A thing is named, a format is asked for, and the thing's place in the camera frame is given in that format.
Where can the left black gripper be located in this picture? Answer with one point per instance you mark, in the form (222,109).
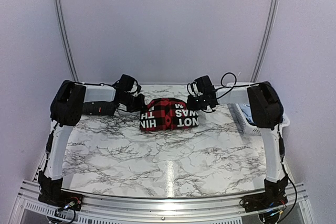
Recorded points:
(139,107)

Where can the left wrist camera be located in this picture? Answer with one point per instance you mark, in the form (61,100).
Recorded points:
(128,84)

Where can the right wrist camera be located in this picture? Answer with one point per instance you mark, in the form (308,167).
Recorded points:
(191,90)

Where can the right wall aluminium profile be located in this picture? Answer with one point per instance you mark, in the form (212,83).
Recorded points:
(265,40)

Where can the wall aluminium profile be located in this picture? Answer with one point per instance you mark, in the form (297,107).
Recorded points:
(65,41)
(265,40)

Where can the left wall aluminium profile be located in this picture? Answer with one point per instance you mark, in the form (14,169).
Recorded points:
(65,41)

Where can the white plastic laundry basket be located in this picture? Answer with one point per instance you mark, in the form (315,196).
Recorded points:
(254,130)

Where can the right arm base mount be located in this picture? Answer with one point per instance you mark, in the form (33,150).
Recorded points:
(260,201)

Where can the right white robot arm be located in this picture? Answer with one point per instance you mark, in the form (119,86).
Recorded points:
(266,112)

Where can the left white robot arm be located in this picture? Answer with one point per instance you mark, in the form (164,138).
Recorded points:
(70,102)

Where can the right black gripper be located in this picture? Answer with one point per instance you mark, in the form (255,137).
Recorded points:
(190,104)

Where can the light blue shirt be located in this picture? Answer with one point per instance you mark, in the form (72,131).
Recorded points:
(245,108)

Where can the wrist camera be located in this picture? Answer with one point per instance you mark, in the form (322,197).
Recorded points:
(191,90)
(128,84)

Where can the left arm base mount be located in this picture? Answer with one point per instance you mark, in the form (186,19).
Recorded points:
(64,200)

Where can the aluminium table front rail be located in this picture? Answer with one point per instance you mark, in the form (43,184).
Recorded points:
(97,208)

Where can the red black plaid shirt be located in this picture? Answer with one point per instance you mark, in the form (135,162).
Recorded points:
(167,114)

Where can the black pinstripe shirt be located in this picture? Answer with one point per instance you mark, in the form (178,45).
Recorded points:
(99,108)

